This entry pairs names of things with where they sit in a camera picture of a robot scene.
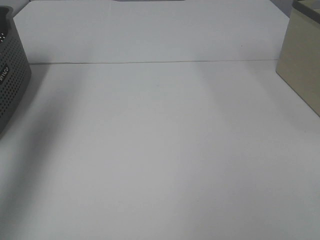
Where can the grey perforated plastic basket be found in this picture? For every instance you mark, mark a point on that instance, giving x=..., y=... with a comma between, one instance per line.
x=15, y=71

